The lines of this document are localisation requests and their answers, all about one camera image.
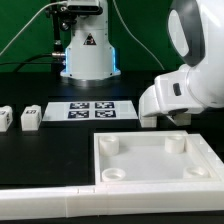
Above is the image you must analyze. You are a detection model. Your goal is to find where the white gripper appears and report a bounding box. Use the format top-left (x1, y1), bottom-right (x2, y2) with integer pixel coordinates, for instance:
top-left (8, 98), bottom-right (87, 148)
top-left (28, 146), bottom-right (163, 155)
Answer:
top-left (139, 64), bottom-right (204, 117)

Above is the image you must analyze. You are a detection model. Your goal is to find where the white square tabletop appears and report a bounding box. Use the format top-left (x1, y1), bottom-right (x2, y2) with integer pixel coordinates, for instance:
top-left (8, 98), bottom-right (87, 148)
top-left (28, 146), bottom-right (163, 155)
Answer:
top-left (94, 131), bottom-right (224, 184)

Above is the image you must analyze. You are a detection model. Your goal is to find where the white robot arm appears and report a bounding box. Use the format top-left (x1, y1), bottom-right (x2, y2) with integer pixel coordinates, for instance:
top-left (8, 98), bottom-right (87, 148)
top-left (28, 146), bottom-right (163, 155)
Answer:
top-left (61, 0), bottom-right (224, 117)

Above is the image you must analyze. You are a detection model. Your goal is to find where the white marker sheet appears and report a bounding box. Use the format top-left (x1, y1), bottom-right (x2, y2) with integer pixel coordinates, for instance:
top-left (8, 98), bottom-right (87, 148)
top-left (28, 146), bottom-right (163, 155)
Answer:
top-left (43, 101), bottom-right (138, 121)

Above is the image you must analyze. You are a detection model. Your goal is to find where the white L-shaped fence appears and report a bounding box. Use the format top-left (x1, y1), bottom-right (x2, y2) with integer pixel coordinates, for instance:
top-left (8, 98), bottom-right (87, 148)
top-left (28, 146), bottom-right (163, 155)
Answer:
top-left (0, 133), bottom-right (224, 221)

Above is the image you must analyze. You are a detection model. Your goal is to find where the white cable right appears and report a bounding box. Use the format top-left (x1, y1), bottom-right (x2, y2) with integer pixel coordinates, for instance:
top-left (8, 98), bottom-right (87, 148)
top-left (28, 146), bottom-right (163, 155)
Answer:
top-left (112, 0), bottom-right (166, 71)

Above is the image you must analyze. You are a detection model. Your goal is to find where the white cable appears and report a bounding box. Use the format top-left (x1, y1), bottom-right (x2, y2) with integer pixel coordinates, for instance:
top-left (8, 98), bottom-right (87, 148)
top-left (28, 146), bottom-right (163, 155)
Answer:
top-left (112, 0), bottom-right (166, 71)
top-left (0, 0), bottom-right (69, 57)

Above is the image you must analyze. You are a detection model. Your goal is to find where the black cable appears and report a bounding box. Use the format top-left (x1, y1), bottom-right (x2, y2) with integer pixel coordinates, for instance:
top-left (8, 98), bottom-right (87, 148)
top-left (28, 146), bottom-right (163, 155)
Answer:
top-left (0, 53), bottom-right (66, 73)

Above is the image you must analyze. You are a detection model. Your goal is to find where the black camera stand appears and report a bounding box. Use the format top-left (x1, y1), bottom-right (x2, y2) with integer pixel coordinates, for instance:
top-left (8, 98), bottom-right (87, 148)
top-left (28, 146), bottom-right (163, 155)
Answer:
top-left (45, 0), bottom-right (77, 75)

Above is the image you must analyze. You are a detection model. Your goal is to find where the white cable left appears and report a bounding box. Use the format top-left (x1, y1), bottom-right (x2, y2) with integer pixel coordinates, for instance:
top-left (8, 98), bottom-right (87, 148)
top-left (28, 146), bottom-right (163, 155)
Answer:
top-left (0, 0), bottom-right (69, 57)

